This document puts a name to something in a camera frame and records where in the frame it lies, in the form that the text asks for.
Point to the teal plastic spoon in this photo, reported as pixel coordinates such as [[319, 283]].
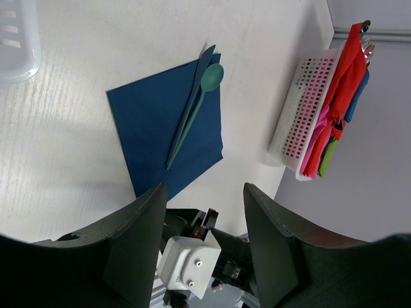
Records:
[[209, 81]]

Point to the blue plastic knife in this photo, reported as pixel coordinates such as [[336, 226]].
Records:
[[202, 65]]

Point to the dark blue paper napkin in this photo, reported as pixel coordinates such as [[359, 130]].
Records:
[[146, 113]]

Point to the large white plastic basket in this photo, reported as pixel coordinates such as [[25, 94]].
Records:
[[301, 109]]

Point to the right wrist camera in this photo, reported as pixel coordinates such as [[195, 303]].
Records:
[[187, 261]]

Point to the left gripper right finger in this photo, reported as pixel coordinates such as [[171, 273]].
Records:
[[300, 264]]

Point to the blue napkin roll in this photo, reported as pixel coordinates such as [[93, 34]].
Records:
[[339, 128]]

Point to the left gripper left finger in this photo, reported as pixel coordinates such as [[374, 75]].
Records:
[[110, 263]]

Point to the small white plastic basket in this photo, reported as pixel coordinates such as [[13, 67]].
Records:
[[21, 52]]

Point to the green napkin roll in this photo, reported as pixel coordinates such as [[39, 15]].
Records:
[[326, 157]]

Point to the pink napkin roll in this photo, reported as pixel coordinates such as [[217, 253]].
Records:
[[319, 127]]

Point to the red napkin roll outer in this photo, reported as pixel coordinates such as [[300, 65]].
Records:
[[348, 74]]

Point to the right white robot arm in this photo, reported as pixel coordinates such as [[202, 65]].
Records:
[[234, 266]]

